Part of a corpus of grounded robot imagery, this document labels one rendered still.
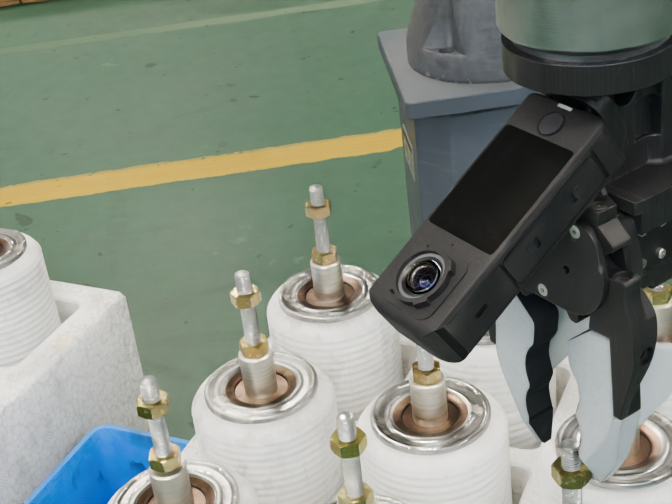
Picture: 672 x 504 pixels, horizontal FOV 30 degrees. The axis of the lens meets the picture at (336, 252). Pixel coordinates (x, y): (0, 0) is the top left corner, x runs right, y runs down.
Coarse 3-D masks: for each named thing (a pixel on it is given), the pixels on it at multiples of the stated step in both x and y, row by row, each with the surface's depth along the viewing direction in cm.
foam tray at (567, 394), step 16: (400, 336) 99; (416, 352) 98; (560, 368) 94; (560, 384) 94; (576, 384) 91; (560, 400) 95; (576, 400) 90; (560, 416) 88; (192, 448) 90; (512, 448) 86; (512, 464) 85; (528, 464) 84; (512, 480) 85; (528, 480) 83; (512, 496) 86; (528, 496) 82
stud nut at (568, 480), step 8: (560, 456) 61; (552, 464) 61; (560, 464) 61; (584, 464) 61; (552, 472) 61; (560, 472) 60; (568, 472) 60; (576, 472) 60; (584, 472) 60; (560, 480) 60; (568, 480) 60; (576, 480) 60; (584, 480) 60; (568, 488) 60; (576, 488) 60
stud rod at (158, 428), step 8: (144, 376) 69; (152, 376) 69; (144, 384) 69; (152, 384) 69; (144, 392) 69; (152, 392) 69; (144, 400) 70; (152, 400) 69; (152, 424) 70; (160, 424) 70; (152, 432) 71; (160, 432) 70; (168, 432) 71; (152, 440) 71; (160, 440) 71; (168, 440) 71; (160, 448) 71; (168, 448) 71; (160, 456) 71
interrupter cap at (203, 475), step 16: (192, 464) 76; (208, 464) 76; (144, 480) 76; (192, 480) 75; (208, 480) 75; (224, 480) 75; (128, 496) 75; (144, 496) 74; (208, 496) 74; (224, 496) 74
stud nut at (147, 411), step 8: (160, 392) 70; (160, 400) 70; (168, 400) 70; (144, 408) 69; (152, 408) 69; (160, 408) 69; (168, 408) 70; (144, 416) 70; (152, 416) 69; (160, 416) 70
